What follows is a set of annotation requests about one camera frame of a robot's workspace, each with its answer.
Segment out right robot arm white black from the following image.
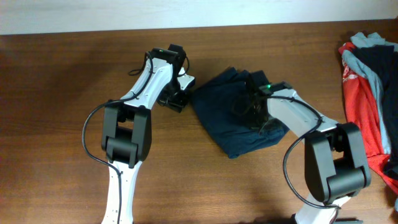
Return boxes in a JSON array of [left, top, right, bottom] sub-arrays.
[[245, 72, 371, 224]]

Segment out black garment in pile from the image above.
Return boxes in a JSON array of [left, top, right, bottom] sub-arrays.
[[353, 45, 397, 180]]

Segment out red garment with white print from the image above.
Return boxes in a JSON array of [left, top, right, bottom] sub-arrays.
[[338, 42, 397, 193]]

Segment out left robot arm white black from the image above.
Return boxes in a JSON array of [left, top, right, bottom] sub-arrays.
[[101, 44, 195, 223]]

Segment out navy blue shorts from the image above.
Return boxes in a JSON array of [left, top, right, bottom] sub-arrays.
[[191, 67, 289, 159]]

